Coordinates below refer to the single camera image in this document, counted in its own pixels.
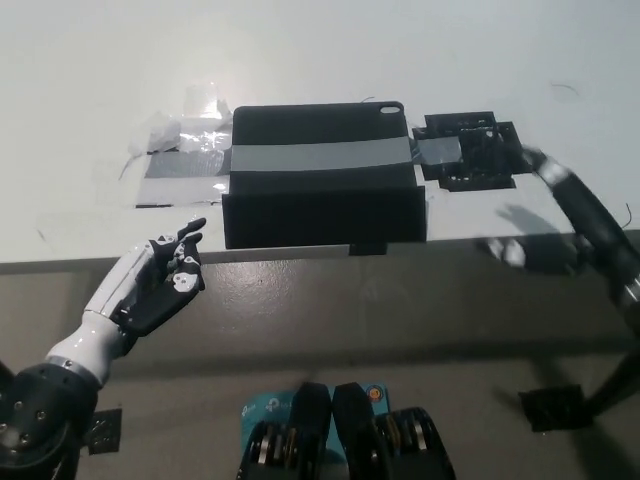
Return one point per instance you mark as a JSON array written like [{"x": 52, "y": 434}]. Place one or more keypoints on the dark grey duct tape patch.
[{"x": 185, "y": 164}]

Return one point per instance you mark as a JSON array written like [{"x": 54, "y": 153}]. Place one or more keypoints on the black robot torso blocks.
[{"x": 350, "y": 440}]

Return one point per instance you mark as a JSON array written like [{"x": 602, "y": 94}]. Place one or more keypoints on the small black floor marker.
[{"x": 104, "y": 431}]

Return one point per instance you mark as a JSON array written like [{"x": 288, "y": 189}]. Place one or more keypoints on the crumpled white tape piece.
[{"x": 157, "y": 132}]

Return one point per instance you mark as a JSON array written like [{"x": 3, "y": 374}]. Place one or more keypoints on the black folded tablet cover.
[{"x": 320, "y": 215}]

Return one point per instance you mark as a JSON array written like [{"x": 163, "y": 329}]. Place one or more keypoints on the glossy clear tape strip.
[{"x": 205, "y": 135}]

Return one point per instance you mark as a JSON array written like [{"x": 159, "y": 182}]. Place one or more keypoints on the white and black right hand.
[{"x": 540, "y": 255}]

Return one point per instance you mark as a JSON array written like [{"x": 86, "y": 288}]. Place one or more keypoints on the short grey tape piece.
[{"x": 439, "y": 151}]

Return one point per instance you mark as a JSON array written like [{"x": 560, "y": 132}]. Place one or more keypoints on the clear tape scrap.
[{"x": 205, "y": 100}]

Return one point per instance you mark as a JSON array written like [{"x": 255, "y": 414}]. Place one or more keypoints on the black printed lattice bracket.
[{"x": 480, "y": 155}]

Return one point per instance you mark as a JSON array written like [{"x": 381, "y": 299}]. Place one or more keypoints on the teal router box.
[{"x": 267, "y": 405}]

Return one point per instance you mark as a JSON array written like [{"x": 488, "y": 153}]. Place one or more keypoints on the white and black left hand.
[{"x": 150, "y": 285}]

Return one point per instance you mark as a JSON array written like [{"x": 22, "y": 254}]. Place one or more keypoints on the large black floor marker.
[{"x": 555, "y": 407}]

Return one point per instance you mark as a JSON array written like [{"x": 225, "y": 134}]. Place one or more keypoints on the pale grey tape patch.
[{"x": 175, "y": 192}]

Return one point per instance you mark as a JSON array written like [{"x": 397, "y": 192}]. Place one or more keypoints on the grey tape strip across cover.
[{"x": 320, "y": 156}]

